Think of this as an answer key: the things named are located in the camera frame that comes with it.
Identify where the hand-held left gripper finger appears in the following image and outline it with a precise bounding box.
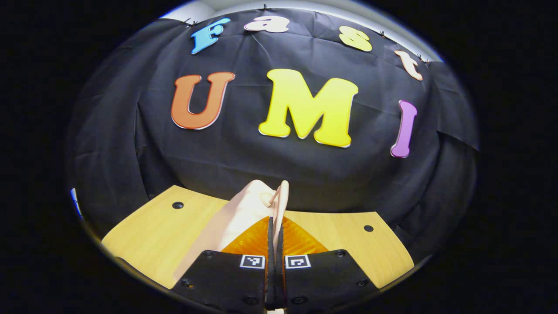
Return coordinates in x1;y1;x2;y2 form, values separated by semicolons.
276;216;378;312
171;216;277;312

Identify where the black backdrop cloth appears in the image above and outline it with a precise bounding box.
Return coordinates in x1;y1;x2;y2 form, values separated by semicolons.
65;8;480;262

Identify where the blue-white screen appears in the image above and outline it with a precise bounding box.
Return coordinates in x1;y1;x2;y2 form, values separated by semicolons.
70;188;84;219

